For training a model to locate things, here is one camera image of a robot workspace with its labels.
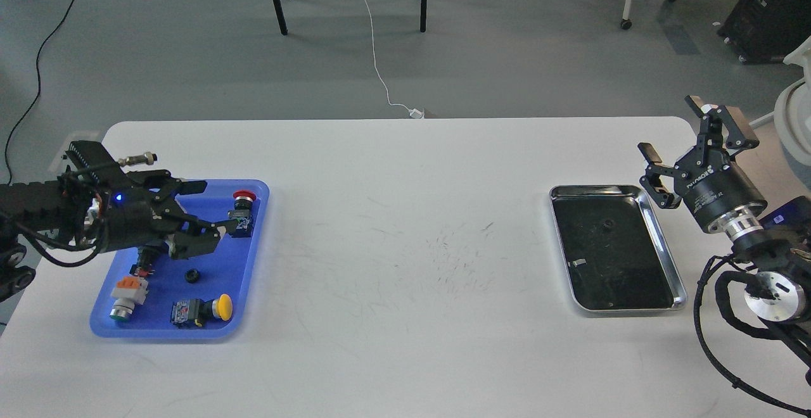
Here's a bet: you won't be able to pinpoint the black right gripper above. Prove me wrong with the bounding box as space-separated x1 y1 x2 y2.
637 95 767 234

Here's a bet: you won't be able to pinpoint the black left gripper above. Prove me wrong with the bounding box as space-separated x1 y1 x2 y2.
103 170 238 260

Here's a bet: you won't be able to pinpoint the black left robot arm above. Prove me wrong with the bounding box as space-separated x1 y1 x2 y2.
1 141 238 300

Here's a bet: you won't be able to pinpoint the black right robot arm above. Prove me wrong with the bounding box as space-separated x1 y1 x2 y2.
638 96 810 416

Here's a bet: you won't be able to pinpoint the blue plastic tray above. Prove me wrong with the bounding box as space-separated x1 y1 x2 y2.
89 179 271 341

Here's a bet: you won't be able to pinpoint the white chair at right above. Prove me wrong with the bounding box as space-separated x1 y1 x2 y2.
750 37 810 188

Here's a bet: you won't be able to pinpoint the silver metal tray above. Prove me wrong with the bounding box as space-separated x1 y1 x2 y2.
549 184 687 316

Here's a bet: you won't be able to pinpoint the black equipment case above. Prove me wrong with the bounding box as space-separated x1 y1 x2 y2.
718 0 810 64

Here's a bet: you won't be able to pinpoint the black button switch red pins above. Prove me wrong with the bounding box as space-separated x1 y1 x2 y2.
129 246 168 278

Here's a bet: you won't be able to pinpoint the red push button switch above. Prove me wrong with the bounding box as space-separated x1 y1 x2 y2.
227 189 256 238

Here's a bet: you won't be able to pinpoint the yellow push button switch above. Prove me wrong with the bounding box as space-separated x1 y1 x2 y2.
170 294 234 327

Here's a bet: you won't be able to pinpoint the white cable on floor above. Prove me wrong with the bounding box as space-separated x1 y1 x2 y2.
304 0 426 118

